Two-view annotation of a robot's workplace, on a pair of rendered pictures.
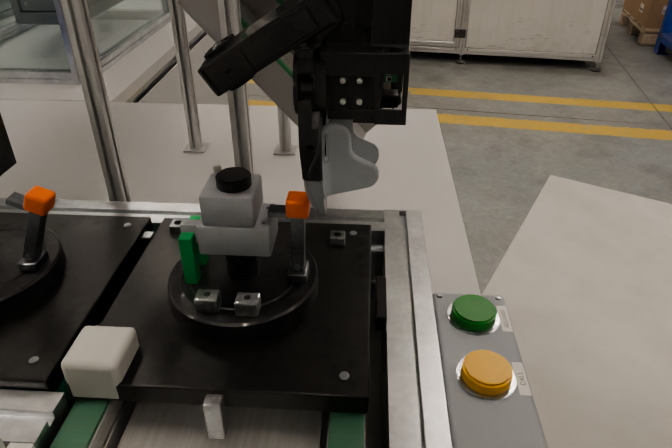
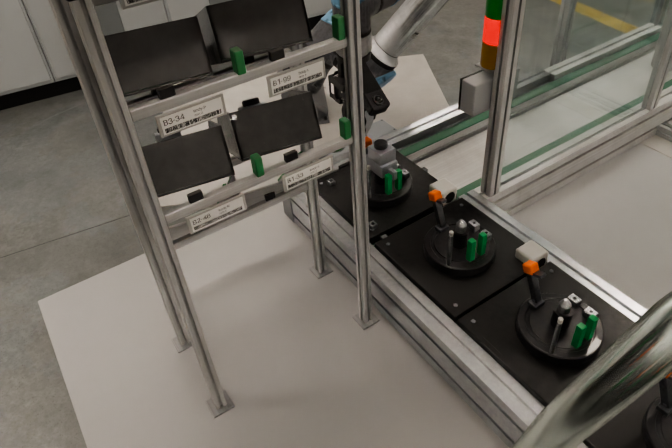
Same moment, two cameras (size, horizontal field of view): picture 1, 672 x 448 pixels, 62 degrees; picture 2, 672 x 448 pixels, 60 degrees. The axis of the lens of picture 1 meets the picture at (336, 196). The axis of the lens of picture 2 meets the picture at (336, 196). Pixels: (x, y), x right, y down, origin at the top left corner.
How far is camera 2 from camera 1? 1.49 m
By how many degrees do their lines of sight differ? 93
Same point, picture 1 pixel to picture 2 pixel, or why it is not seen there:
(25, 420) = (472, 195)
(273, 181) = (238, 315)
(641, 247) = not seen: hidden behind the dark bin
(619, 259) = not seen: hidden behind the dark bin
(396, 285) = (337, 165)
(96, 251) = (411, 237)
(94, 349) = (445, 184)
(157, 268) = (398, 214)
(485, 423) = (373, 132)
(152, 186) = (299, 375)
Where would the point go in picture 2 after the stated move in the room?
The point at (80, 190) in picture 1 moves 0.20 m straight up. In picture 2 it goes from (342, 414) to (334, 344)
